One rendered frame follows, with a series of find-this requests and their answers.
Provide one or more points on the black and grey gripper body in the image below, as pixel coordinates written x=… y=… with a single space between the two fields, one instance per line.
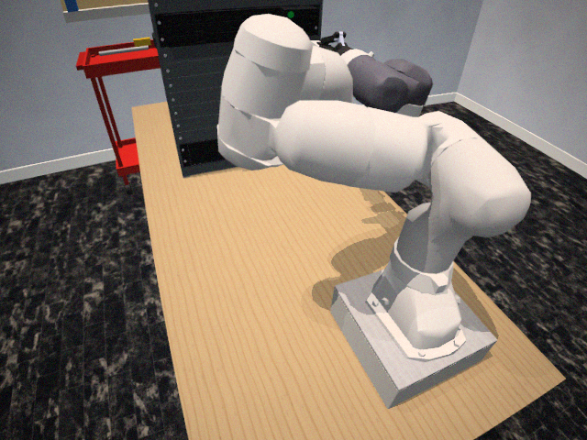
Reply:
x=340 y=49

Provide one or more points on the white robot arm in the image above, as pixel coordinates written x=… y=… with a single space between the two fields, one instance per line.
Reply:
x=323 y=135

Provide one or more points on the dark grey server rack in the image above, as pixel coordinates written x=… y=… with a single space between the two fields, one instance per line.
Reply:
x=193 y=75

